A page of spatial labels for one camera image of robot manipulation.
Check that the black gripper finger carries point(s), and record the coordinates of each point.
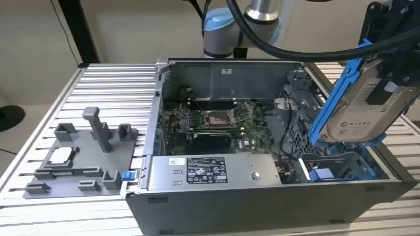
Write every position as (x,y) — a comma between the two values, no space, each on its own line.
(413,102)
(381,94)

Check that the hard disk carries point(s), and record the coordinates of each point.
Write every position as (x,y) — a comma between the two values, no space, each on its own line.
(352,118)

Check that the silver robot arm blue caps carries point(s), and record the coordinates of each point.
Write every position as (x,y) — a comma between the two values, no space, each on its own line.
(220,34)

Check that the grey perforated drive cage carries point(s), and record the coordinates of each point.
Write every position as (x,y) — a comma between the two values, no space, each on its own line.
(294,137)

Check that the blue plastic bay clip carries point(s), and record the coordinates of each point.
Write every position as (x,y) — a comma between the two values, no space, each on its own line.
(321,175)

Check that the green motherboard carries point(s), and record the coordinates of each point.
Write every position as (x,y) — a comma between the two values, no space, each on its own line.
(256,132)

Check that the CPU socket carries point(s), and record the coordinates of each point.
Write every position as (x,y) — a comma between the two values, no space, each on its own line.
(216,119)

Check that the silver power supply unit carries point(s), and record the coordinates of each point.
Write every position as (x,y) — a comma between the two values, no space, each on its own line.
(236,172)

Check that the thin metal locking lever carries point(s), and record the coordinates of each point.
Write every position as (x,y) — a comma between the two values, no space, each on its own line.
(198,105)

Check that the black graphics card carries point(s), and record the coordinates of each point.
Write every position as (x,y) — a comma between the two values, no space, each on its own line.
(209,142)

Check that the black label sticker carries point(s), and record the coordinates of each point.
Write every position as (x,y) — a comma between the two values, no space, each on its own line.
(206,170)

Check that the black open PC case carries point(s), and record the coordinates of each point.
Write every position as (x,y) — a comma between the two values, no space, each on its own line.
(229,209)

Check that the small white barcode sticker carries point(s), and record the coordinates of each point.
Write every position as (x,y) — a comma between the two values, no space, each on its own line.
(176,161)

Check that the blue case latch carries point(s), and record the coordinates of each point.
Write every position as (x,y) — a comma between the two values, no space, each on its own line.
(128,176)

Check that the grey parts rack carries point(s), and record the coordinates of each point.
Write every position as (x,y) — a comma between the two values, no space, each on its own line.
(88,157)

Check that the silver CPU chip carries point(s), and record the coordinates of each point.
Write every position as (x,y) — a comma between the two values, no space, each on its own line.
(58,156)

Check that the black round stand base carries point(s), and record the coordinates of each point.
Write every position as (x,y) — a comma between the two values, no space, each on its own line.
(10,118)

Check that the black upright frame post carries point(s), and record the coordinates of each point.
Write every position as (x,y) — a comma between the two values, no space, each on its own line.
(81,32)

